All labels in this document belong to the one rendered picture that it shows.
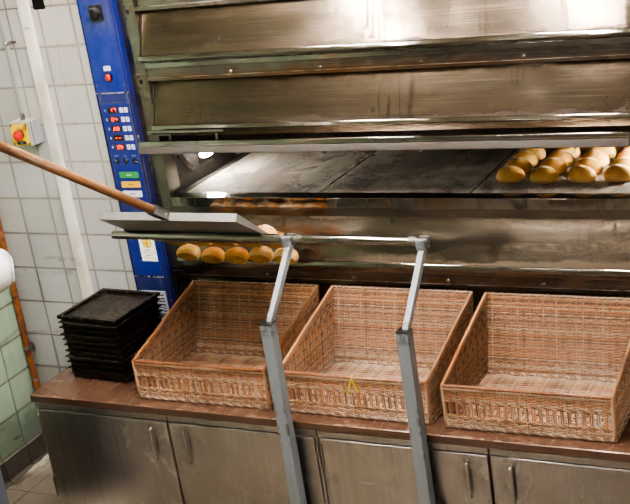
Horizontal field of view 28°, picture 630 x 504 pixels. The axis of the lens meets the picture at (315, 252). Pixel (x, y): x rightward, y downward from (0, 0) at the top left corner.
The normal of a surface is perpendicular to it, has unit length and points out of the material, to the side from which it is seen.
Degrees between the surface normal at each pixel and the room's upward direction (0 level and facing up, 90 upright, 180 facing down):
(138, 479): 90
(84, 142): 90
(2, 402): 90
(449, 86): 70
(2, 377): 90
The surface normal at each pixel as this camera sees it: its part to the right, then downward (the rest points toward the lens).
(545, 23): -0.47, 0.02
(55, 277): -0.44, 0.36
